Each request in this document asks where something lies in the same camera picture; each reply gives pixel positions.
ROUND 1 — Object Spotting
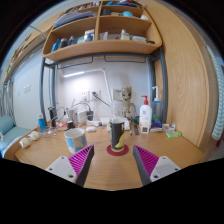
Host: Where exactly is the white pump bottle red cap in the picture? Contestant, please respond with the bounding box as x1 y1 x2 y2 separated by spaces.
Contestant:
138 95 153 134

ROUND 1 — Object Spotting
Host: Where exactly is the clear bottle with dark label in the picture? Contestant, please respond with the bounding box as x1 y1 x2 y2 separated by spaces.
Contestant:
109 101 127 153

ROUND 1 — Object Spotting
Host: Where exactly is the teal pillow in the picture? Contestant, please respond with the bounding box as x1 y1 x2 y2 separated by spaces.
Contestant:
0 115 15 135

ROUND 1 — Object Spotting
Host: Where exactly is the grey striped curtain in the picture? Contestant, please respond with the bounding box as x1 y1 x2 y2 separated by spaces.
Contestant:
0 79 16 118

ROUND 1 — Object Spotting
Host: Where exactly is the grey metal bed frame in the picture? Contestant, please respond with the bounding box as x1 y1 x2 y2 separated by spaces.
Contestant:
39 46 169 129

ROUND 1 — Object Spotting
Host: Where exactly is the wooden shelf unit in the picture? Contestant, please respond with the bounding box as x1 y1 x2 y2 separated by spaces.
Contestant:
41 0 163 62

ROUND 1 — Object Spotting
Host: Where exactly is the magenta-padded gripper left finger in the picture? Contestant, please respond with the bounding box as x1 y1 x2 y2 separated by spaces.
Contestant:
44 144 95 187

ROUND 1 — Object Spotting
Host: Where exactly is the pink white small packet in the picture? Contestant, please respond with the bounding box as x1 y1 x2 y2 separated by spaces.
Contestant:
162 123 177 132

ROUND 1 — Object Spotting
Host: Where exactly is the green striped towel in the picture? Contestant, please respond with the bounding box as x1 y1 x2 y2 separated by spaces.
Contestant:
206 44 224 141

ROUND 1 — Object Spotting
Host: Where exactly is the wooden wardrobe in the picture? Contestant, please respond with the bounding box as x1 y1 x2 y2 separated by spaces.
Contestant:
139 0 224 154

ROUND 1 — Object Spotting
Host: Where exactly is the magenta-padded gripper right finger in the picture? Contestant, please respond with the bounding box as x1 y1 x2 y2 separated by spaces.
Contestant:
133 144 182 186

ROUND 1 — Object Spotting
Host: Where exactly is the flat round red coaster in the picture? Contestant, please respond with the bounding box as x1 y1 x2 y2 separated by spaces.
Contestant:
106 143 130 157

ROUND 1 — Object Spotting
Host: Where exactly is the white charger block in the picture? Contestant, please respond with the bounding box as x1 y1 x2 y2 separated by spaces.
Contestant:
77 110 88 125

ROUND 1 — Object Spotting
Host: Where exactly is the clear blue spray bottle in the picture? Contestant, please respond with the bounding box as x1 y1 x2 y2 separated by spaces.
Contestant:
150 85 164 123

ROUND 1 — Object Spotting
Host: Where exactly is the black electric shaver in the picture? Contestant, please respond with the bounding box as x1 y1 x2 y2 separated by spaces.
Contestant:
48 106 58 128

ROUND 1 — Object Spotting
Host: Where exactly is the wooden bunk rail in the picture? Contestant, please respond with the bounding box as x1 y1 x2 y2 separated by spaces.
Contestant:
2 21 56 84

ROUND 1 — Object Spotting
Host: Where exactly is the small blue bottle white cap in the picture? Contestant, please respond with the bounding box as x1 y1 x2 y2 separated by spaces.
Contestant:
37 113 47 132

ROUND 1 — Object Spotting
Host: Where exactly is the small green pack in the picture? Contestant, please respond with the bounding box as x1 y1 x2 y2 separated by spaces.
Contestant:
165 129 183 139

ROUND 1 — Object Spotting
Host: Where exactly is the wooden tree figurine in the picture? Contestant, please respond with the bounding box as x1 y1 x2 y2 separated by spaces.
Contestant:
120 86 138 119

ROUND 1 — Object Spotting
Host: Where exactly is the white mug with blue print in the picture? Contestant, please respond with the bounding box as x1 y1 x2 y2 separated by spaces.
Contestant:
63 127 88 154

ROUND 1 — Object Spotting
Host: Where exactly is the bed with teal sheet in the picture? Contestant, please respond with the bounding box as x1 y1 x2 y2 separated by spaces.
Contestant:
0 125 39 158

